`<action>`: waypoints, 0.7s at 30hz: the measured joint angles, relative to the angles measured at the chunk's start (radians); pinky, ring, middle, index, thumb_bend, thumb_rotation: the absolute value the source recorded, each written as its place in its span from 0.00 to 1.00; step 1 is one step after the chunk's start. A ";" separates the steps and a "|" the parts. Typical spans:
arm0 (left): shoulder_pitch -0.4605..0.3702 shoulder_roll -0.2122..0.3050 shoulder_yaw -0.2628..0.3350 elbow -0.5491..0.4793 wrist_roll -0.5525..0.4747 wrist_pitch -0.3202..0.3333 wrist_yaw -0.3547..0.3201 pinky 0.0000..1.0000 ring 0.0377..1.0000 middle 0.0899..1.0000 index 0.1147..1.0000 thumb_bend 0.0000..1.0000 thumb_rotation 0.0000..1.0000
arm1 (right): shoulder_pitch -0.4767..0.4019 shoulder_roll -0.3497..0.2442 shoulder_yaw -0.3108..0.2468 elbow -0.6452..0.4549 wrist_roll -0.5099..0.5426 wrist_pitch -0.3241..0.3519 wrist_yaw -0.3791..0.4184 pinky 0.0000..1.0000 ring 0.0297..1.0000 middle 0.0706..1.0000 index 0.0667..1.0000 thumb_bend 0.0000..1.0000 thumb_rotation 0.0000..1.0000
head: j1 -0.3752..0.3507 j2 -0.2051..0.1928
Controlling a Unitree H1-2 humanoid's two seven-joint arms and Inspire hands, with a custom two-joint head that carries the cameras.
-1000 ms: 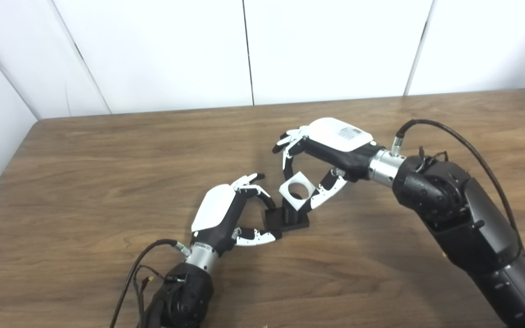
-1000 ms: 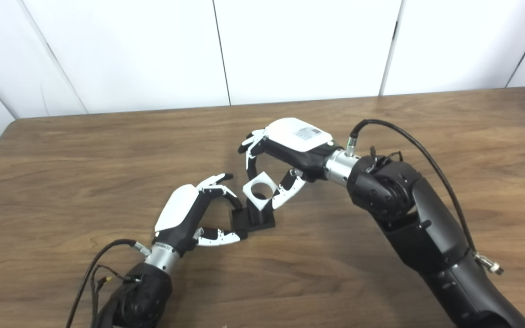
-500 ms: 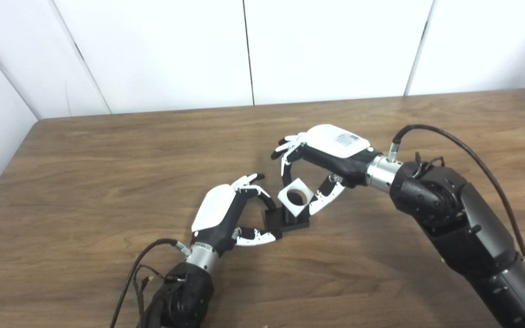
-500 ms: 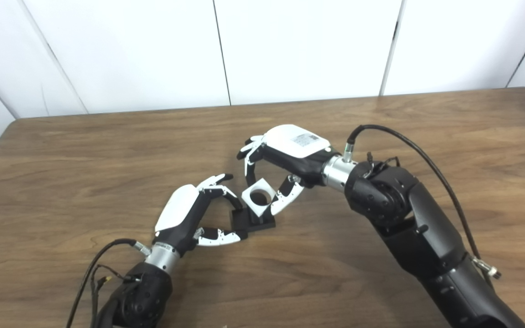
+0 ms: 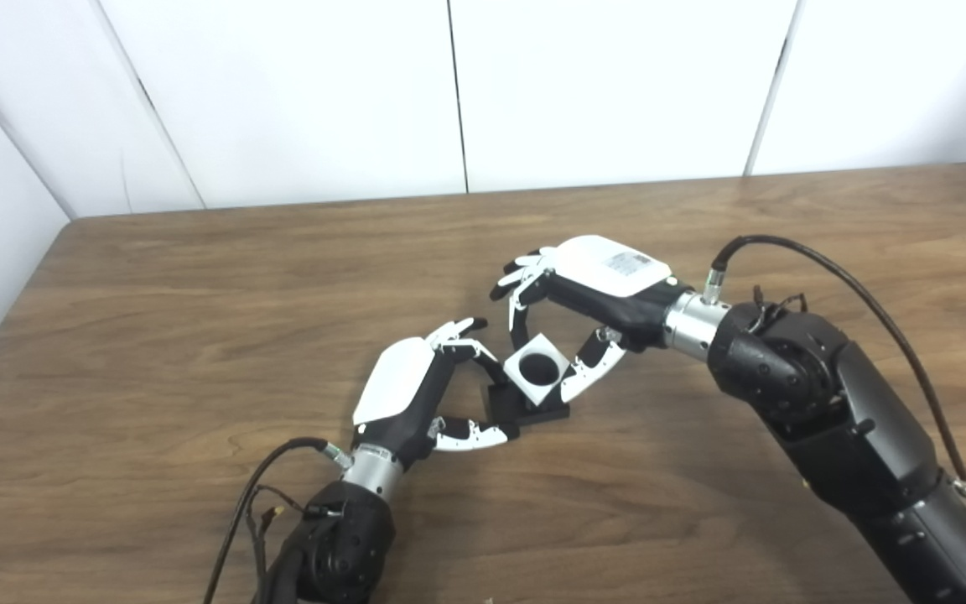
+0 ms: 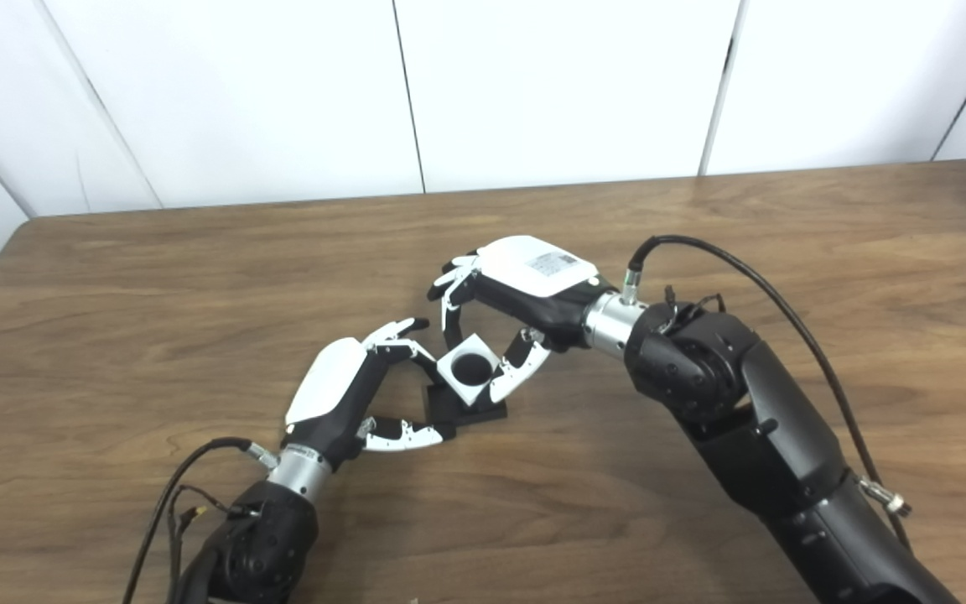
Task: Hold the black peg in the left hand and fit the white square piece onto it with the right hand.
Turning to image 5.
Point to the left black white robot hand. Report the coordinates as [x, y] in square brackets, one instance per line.
[399, 386]

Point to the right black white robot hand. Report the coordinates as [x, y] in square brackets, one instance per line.
[609, 273]

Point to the black peg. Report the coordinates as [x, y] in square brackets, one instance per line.
[506, 407]

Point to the white square piece with hole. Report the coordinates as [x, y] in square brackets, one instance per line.
[546, 390]

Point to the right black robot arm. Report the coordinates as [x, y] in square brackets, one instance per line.
[852, 419]

